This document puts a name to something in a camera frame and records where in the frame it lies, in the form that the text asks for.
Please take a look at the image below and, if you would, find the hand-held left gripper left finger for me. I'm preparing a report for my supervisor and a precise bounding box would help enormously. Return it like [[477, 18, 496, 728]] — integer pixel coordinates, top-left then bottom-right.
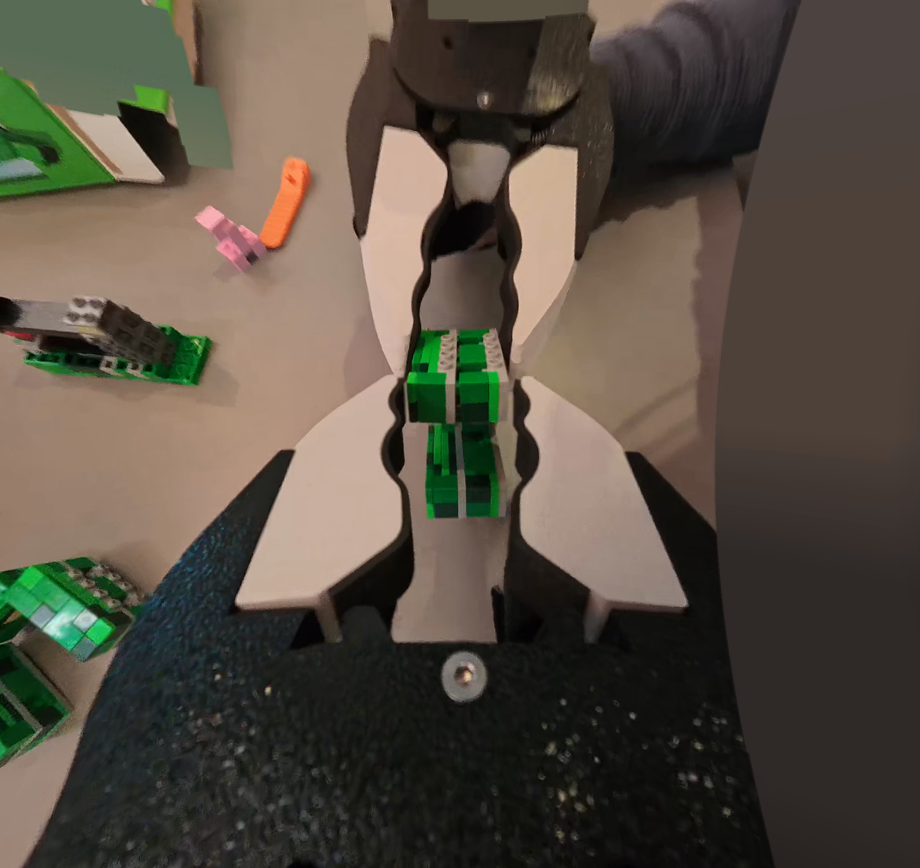
[[235, 374, 418, 644]]

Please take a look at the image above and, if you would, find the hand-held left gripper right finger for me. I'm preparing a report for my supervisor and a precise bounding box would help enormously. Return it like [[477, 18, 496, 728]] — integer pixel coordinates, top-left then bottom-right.
[[502, 376, 690, 644]]

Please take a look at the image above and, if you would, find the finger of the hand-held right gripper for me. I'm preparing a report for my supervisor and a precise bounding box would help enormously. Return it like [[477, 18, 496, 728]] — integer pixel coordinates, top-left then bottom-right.
[[357, 124, 452, 375], [498, 144, 582, 366]]

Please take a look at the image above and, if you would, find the small green hinge brick piece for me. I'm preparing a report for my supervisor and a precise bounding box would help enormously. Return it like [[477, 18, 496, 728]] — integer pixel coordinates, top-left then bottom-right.
[[425, 423, 507, 520]]

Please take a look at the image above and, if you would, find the person's right forearm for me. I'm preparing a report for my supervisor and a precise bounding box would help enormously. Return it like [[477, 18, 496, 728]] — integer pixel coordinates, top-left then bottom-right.
[[589, 0, 813, 186]]

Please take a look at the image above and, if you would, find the orange brick separator tool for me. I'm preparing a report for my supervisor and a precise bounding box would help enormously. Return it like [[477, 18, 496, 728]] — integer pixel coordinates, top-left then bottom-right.
[[259, 157, 311, 250]]

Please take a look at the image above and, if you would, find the pink brick pig figure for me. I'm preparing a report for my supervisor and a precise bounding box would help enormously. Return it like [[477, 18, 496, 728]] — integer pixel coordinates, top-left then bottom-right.
[[194, 206, 270, 270]]

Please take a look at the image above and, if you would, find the grey black build green baseplate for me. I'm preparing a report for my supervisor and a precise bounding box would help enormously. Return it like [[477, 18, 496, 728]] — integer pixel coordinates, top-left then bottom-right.
[[0, 297, 213, 386]]

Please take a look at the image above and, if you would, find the green brick corner build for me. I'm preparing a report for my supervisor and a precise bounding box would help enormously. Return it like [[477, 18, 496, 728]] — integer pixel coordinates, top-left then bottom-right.
[[0, 559, 145, 768]]

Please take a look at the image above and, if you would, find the green toy brick box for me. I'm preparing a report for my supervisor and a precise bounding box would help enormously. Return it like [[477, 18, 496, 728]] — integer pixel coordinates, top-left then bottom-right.
[[0, 70, 166, 199]]

